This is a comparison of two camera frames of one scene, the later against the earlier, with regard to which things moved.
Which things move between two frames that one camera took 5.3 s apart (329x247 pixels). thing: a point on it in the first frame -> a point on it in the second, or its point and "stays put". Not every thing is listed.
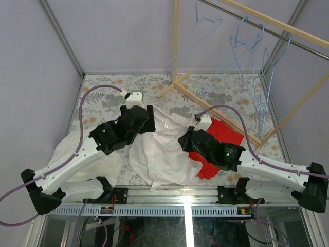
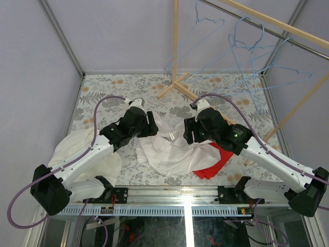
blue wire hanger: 267,78 -> 274,64
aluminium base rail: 178,201 stays put
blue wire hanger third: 243,57 stays put
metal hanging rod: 269,31 stays put
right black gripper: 184,140 -> 190,124
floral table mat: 202,122 stays put
